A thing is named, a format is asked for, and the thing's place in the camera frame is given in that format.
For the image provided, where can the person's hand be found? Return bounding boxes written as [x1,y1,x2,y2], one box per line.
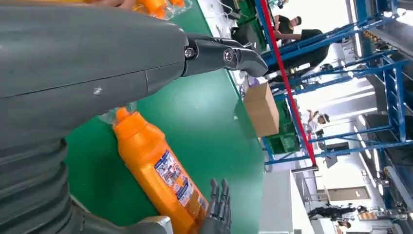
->
[92,0,137,10]

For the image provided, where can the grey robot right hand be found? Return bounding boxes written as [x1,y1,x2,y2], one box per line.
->
[198,178,233,234]

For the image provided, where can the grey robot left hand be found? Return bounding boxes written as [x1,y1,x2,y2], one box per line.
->
[0,4,269,152]

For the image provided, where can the yellow plastic sheet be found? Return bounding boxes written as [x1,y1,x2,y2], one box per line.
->
[129,0,194,21]

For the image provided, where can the green table mat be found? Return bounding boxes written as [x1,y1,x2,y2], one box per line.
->
[64,0,266,234]

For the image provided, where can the green plastic crate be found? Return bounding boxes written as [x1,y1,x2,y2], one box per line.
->
[264,99,301,156]

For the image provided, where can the person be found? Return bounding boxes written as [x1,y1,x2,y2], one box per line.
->
[304,109,331,135]
[307,204,356,222]
[274,28,331,69]
[273,14,303,42]

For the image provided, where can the brown cardboard box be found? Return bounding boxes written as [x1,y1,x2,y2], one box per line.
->
[244,82,280,138]

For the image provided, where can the black bag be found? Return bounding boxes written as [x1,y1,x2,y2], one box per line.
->
[230,22,263,53]

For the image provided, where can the red pole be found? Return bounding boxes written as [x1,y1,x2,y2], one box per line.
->
[258,0,319,167]

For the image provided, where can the blue metal rack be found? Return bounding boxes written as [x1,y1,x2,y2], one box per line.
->
[254,0,413,166]

